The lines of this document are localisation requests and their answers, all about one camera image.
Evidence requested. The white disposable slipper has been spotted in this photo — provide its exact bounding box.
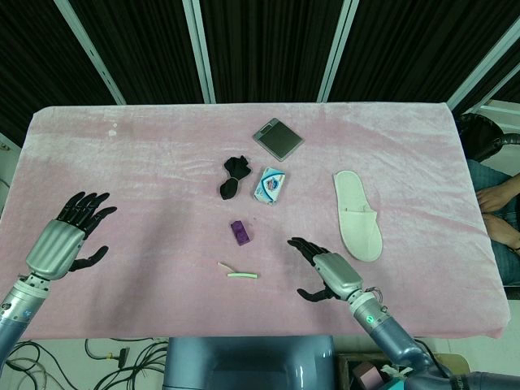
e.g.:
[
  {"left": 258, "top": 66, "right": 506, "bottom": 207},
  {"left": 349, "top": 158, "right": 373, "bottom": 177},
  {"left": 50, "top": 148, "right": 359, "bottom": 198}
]
[{"left": 332, "top": 169, "right": 384, "bottom": 262}]

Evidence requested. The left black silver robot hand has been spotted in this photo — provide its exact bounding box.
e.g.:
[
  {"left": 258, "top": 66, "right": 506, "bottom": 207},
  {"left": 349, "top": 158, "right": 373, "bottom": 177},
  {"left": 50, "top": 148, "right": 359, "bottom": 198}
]
[{"left": 24, "top": 190, "right": 119, "bottom": 282}]

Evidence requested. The bystander bare forearm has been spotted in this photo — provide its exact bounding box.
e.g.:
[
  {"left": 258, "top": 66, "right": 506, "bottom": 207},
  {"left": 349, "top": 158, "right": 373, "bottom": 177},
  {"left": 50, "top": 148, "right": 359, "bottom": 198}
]
[
  {"left": 474, "top": 173, "right": 520, "bottom": 213},
  {"left": 483, "top": 211, "right": 520, "bottom": 249}
]

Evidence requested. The black office chair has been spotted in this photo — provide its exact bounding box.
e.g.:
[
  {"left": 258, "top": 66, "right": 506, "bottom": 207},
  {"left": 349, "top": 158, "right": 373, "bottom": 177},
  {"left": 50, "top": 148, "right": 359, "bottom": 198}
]
[{"left": 457, "top": 113, "right": 520, "bottom": 162}]

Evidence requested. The black floor cable tangle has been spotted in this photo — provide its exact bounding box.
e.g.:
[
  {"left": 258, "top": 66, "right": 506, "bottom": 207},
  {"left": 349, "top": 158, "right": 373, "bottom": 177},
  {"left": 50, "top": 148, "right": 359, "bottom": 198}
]
[
  {"left": 84, "top": 337, "right": 170, "bottom": 390},
  {"left": 0, "top": 340, "right": 66, "bottom": 379}
]

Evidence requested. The black sock bundle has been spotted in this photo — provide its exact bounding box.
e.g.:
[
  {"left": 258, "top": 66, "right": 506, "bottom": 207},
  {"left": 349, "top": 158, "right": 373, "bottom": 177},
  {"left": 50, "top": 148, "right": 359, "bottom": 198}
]
[{"left": 219, "top": 154, "right": 253, "bottom": 201}]

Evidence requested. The grey square digital scale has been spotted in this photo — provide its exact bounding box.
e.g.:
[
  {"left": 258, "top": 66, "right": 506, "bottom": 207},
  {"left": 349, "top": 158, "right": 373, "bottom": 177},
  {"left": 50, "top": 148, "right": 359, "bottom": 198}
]
[{"left": 252, "top": 117, "right": 305, "bottom": 163}]

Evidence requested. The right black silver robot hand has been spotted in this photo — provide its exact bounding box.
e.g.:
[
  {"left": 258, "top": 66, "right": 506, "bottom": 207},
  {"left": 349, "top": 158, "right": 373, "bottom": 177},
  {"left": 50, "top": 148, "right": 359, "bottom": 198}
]
[{"left": 287, "top": 237, "right": 364, "bottom": 304}]

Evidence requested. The crumpled white paper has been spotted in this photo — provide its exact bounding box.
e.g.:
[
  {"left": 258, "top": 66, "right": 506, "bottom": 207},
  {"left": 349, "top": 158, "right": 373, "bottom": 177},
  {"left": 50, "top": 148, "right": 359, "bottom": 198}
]
[{"left": 380, "top": 364, "right": 414, "bottom": 379}]

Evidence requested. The pink plush table cloth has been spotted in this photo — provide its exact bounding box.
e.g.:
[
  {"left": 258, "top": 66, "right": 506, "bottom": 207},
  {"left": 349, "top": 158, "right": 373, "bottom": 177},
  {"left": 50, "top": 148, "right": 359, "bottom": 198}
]
[{"left": 0, "top": 104, "right": 511, "bottom": 340}]

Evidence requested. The grey blue robot torso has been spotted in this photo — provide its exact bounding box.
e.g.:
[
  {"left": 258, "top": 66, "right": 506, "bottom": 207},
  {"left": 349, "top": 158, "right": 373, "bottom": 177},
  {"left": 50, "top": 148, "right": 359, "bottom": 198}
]
[{"left": 162, "top": 335, "right": 336, "bottom": 390}]

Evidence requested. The purple toy brick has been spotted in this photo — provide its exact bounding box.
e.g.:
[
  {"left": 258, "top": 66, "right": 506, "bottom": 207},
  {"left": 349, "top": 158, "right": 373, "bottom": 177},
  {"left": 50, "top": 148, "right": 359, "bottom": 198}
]
[{"left": 229, "top": 219, "right": 254, "bottom": 246}]

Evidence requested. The white metal frame post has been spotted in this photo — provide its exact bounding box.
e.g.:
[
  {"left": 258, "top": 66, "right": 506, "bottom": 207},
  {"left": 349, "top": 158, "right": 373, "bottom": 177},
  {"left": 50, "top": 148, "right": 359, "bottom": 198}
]
[
  {"left": 316, "top": 0, "right": 358, "bottom": 103},
  {"left": 448, "top": 0, "right": 520, "bottom": 110},
  {"left": 52, "top": 0, "right": 127, "bottom": 106},
  {"left": 181, "top": 0, "right": 217, "bottom": 103}
]

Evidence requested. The white blue soap box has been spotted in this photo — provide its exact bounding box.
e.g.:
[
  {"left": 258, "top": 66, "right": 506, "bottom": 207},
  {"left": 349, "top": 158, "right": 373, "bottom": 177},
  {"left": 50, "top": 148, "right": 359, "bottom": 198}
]
[{"left": 252, "top": 166, "right": 290, "bottom": 206}]

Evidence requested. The pink cardboard box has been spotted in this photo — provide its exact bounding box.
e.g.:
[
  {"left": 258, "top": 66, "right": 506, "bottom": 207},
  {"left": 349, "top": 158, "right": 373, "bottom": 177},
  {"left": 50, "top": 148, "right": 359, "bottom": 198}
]
[{"left": 351, "top": 363, "right": 382, "bottom": 388}]

